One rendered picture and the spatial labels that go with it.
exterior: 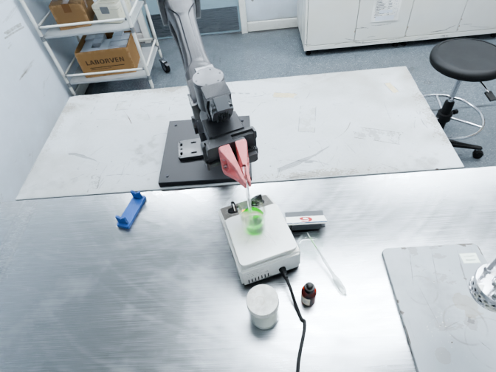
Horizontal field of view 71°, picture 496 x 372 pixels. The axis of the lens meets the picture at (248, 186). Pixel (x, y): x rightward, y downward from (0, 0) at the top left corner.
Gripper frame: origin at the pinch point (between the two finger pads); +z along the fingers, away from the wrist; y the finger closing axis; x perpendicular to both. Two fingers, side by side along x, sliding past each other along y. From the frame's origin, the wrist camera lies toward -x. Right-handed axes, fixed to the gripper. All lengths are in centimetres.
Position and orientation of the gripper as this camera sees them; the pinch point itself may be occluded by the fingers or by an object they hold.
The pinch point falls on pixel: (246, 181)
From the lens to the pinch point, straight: 58.5
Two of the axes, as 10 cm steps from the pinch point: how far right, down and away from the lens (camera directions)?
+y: 9.3, -3.2, 1.6
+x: 0.8, 6.2, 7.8
